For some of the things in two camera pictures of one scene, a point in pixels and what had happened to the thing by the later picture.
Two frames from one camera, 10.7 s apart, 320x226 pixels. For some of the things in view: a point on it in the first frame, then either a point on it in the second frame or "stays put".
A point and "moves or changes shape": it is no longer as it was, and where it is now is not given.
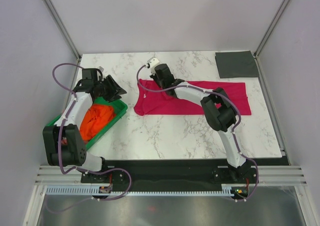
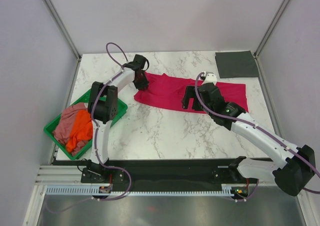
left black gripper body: (105, 90) to (142, 83)
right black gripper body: (154, 76) to (207, 106)
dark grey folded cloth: (239, 64) stays put
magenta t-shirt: (153, 102) moves or changes shape
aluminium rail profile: (53, 175) stays put
